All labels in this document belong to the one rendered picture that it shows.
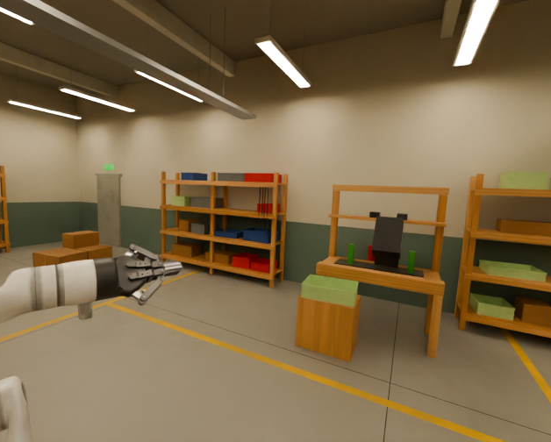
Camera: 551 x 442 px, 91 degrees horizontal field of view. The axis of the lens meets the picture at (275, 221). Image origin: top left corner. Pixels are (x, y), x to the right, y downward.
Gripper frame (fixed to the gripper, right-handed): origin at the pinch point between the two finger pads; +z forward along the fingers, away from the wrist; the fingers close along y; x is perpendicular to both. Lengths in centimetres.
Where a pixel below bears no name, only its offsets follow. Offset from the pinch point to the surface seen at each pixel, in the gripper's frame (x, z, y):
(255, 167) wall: 261, 334, 334
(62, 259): 521, 10, 305
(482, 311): 107, 437, -85
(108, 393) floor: 264, 20, 15
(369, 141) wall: 73, 422, 221
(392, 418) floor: 135, 196, -103
